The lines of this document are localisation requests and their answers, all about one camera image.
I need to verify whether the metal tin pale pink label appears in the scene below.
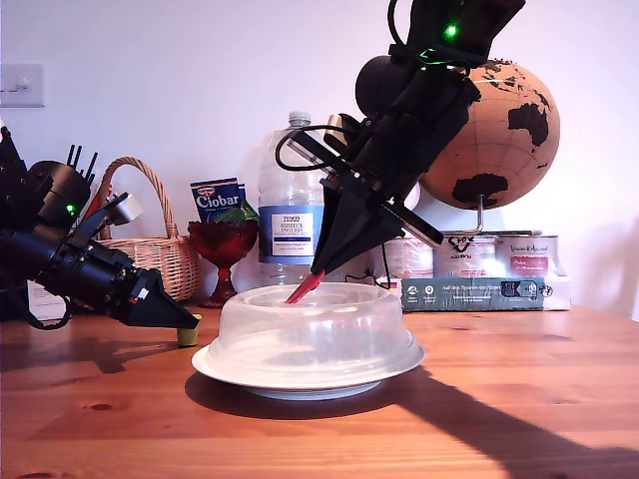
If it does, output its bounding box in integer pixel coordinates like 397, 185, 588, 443
383, 237, 434, 279

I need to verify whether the cork globe on metal stand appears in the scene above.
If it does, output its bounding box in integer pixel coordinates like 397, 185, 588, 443
418, 59, 561, 236

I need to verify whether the green foil packet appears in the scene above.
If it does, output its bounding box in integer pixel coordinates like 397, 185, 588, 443
217, 202, 261, 226

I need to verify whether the large clear water bottle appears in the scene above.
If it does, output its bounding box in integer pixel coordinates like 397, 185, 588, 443
258, 110, 345, 288

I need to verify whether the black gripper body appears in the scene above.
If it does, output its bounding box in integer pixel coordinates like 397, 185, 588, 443
43, 230, 151, 314
287, 107, 447, 245

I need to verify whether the metal tin script lettering label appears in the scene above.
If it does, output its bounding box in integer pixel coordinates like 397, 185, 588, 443
496, 233, 560, 278

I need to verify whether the black cable loop at rail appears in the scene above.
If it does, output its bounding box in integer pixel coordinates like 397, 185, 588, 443
274, 124, 360, 174

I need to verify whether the red stick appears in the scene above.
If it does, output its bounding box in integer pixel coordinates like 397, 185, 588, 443
82, 184, 114, 226

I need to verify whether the red glass goblet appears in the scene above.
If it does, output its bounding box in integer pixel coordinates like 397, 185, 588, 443
187, 221, 260, 309

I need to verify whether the wicker basket with handle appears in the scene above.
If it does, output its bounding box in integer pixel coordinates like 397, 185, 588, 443
94, 157, 201, 303

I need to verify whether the green coffee capsule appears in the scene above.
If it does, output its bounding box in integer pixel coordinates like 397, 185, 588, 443
177, 312, 205, 348

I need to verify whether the metal tin black scrawl label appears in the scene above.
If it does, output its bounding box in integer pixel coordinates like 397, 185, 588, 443
432, 234, 498, 278

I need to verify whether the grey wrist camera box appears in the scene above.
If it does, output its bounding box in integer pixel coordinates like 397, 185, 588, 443
72, 191, 145, 250

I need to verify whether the thin black camera cable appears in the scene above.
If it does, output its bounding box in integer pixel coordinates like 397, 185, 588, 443
343, 243, 393, 288

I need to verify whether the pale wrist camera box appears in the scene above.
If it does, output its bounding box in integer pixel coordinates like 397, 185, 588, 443
323, 113, 368, 151

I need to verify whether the white printed carton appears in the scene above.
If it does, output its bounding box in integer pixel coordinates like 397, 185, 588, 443
27, 278, 71, 320

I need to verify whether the white ceramic plate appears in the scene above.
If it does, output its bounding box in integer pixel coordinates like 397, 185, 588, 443
191, 338, 426, 400

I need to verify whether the white light switch plate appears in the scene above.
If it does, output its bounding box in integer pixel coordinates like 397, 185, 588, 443
0, 63, 45, 109

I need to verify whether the clear plastic dome pink tab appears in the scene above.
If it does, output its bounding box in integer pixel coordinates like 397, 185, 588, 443
207, 266, 419, 388

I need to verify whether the white round security camera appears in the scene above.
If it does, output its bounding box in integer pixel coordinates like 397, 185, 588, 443
401, 187, 423, 226

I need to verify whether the teal and white game box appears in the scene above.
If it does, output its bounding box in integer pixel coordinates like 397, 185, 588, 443
400, 276, 573, 313

